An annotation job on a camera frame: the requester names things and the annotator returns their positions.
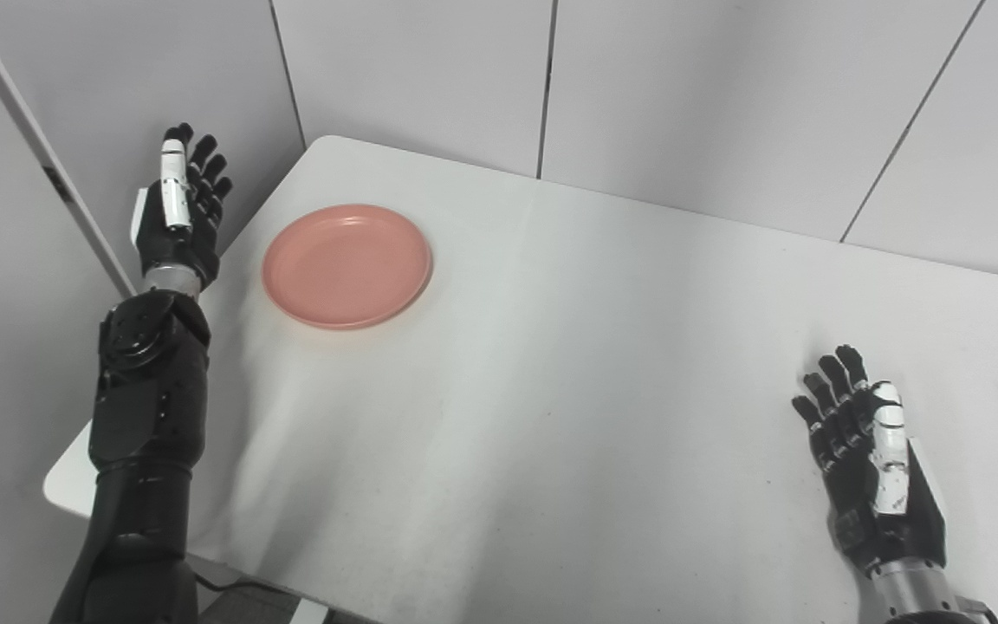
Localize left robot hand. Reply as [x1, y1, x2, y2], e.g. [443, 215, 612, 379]
[130, 122, 234, 291]

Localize pink plate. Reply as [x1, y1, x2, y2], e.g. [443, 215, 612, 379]
[262, 204, 433, 331]

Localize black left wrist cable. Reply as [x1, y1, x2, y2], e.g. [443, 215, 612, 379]
[191, 568, 301, 599]

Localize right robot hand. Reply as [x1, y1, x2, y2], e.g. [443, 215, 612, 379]
[791, 345, 949, 580]

